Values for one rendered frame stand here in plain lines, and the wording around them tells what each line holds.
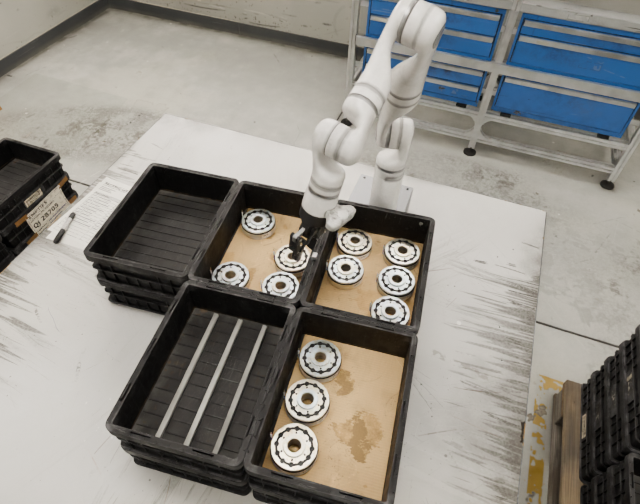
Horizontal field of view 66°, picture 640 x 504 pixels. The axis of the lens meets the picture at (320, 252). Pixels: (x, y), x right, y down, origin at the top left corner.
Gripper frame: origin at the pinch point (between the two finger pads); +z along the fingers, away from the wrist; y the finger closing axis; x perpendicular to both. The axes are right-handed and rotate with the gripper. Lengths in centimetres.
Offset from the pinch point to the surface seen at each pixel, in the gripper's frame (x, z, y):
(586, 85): 23, 3, -215
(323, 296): 6.3, 19.1, -7.6
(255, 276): -12.7, 22.8, -1.4
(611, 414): 96, 42, -61
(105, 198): -84, 45, -4
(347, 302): 12.6, 17.8, -10.0
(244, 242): -24.0, 23.0, -8.9
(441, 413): 49, 27, -7
